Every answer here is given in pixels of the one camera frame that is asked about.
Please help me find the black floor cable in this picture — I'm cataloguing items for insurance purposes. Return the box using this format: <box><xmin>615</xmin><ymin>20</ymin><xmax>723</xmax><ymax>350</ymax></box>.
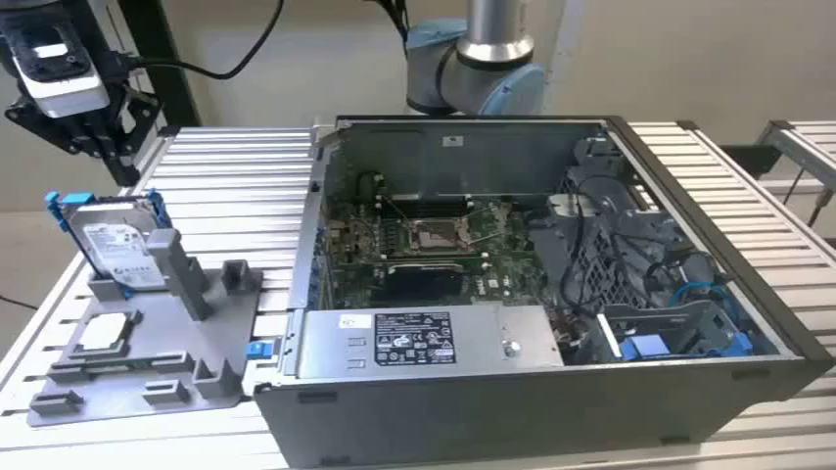
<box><xmin>0</xmin><ymin>292</ymin><xmax>39</xmax><ymax>312</ymax></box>

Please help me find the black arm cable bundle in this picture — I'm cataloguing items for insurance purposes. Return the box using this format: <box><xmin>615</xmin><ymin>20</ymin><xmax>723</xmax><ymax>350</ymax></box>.
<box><xmin>371</xmin><ymin>0</ymin><xmax>414</xmax><ymax>43</ymax></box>

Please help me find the thin metal locking lever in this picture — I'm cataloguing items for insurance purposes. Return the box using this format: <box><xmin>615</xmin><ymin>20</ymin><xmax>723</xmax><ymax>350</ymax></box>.
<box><xmin>385</xmin><ymin>194</ymin><xmax>418</xmax><ymax>225</ymax></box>

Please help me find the grey plastic parts rack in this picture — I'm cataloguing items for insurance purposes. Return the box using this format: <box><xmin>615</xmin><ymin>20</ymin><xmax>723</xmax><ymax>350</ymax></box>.
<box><xmin>25</xmin><ymin>228</ymin><xmax>266</xmax><ymax>428</ymax></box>

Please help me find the blue plastic bay clip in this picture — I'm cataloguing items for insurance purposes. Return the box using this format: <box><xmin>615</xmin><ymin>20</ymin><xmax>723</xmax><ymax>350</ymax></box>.
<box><xmin>615</xmin><ymin>335</ymin><xmax>671</xmax><ymax>362</ymax></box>

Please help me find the metal socket cover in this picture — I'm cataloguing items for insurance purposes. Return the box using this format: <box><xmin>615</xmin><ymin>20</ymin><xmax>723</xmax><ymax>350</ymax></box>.
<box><xmin>455</xmin><ymin>199</ymin><xmax>514</xmax><ymax>246</ymax></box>

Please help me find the silver power supply unit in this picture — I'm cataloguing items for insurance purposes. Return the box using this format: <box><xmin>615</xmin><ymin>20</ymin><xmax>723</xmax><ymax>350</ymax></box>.
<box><xmin>295</xmin><ymin>305</ymin><xmax>566</xmax><ymax>381</ymax></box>

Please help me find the silver CPU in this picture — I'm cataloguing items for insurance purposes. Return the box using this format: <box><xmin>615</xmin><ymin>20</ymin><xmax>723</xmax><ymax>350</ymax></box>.
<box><xmin>74</xmin><ymin>315</ymin><xmax>129</xmax><ymax>352</ymax></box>

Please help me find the black graphics card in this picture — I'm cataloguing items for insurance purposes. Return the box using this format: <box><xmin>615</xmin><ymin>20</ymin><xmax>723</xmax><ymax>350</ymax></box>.
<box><xmin>383</xmin><ymin>262</ymin><xmax>466</xmax><ymax>301</ymax></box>

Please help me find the light blue wire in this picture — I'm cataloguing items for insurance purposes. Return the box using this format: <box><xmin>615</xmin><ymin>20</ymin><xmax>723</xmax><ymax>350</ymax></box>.
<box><xmin>671</xmin><ymin>278</ymin><xmax>731</xmax><ymax>315</ymax></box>

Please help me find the grey metal disk bay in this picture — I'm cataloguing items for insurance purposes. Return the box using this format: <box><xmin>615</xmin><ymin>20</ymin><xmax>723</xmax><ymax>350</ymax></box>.
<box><xmin>586</xmin><ymin>299</ymin><xmax>742</xmax><ymax>366</ymax></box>

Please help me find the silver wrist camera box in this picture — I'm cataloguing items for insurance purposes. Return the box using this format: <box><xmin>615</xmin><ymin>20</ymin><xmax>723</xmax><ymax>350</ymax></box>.
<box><xmin>11</xmin><ymin>28</ymin><xmax>110</xmax><ymax>118</ymax></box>

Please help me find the dark grey open PC case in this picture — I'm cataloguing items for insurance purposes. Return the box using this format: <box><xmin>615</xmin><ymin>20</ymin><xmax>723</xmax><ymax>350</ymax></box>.
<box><xmin>250</xmin><ymin>114</ymin><xmax>836</xmax><ymax>470</ymax></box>

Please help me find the black camera cable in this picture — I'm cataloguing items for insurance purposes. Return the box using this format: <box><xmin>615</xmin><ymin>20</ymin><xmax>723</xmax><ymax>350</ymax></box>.
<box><xmin>126</xmin><ymin>0</ymin><xmax>286</xmax><ymax>80</ymax></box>

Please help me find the long black wire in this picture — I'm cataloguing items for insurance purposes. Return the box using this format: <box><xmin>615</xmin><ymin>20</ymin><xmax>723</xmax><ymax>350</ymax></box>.
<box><xmin>557</xmin><ymin>175</ymin><xmax>654</xmax><ymax>319</ymax></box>

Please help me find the grey perforated drive cage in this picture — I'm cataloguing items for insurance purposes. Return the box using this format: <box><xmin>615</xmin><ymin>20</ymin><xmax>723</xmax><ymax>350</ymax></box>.
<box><xmin>527</xmin><ymin>193</ymin><xmax>662</xmax><ymax>314</ymax></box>

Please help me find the black RAM slot bank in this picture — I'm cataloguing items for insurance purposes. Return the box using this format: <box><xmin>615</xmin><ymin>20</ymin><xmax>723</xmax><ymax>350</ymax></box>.
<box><xmin>377</xmin><ymin>194</ymin><xmax>473</xmax><ymax>219</ymax></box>

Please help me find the black upright post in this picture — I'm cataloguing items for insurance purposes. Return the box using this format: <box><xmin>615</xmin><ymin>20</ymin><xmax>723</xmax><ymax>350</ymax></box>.
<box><xmin>118</xmin><ymin>0</ymin><xmax>201</xmax><ymax>129</ymax></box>

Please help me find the aluminium slat side table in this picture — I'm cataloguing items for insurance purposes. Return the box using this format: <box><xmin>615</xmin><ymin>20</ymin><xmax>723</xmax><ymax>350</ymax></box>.
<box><xmin>753</xmin><ymin>119</ymin><xmax>836</xmax><ymax>197</ymax></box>

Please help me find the hard disk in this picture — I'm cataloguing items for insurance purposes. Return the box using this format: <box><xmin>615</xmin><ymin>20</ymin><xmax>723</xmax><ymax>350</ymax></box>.
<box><xmin>42</xmin><ymin>190</ymin><xmax>171</xmax><ymax>295</ymax></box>

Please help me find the green motherboard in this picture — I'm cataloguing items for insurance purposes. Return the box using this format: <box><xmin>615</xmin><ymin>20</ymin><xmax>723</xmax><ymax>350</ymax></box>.
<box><xmin>322</xmin><ymin>195</ymin><xmax>546</xmax><ymax>310</ymax></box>

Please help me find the CPU socket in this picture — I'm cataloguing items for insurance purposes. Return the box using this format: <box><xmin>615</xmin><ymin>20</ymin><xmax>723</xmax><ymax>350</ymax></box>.
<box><xmin>403</xmin><ymin>217</ymin><xmax>475</xmax><ymax>256</ymax></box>

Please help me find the green RAM stick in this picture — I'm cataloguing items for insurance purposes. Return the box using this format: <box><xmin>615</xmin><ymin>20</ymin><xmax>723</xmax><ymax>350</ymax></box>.
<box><xmin>63</xmin><ymin>356</ymin><xmax>190</xmax><ymax>371</ymax></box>

